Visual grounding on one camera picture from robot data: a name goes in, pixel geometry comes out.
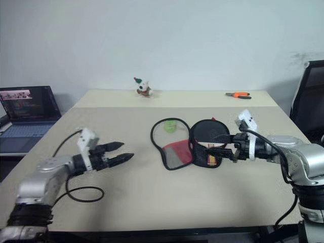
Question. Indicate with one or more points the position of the white plush toy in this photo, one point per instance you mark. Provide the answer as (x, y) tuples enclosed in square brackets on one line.
[(143, 88)]

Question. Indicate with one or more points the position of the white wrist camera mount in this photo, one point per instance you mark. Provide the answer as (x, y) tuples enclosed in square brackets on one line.
[(87, 140), (249, 121)]

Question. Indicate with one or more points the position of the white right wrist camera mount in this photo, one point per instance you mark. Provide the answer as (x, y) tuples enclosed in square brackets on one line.
[(249, 121)]

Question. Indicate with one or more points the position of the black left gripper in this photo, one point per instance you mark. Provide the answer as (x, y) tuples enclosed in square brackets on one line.
[(100, 158)]

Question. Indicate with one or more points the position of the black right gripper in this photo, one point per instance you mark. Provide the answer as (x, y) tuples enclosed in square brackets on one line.
[(241, 148)]

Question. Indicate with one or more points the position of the black mesh paddle case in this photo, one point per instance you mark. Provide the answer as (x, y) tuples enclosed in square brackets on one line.
[(172, 154)]

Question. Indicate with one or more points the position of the black office chair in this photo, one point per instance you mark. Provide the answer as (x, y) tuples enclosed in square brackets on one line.
[(310, 101)]

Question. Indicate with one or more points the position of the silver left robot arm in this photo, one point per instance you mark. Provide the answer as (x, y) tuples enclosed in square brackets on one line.
[(38, 187)]

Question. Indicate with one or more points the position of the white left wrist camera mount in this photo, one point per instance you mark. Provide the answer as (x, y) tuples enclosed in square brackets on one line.
[(87, 140)]

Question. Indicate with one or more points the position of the green item in mesh pocket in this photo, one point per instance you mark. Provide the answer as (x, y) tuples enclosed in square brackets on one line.
[(170, 126)]

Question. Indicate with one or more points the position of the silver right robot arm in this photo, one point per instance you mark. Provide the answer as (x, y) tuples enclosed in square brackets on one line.
[(301, 159)]

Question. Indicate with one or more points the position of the open laptop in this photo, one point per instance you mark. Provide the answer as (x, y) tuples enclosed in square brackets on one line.
[(27, 111)]

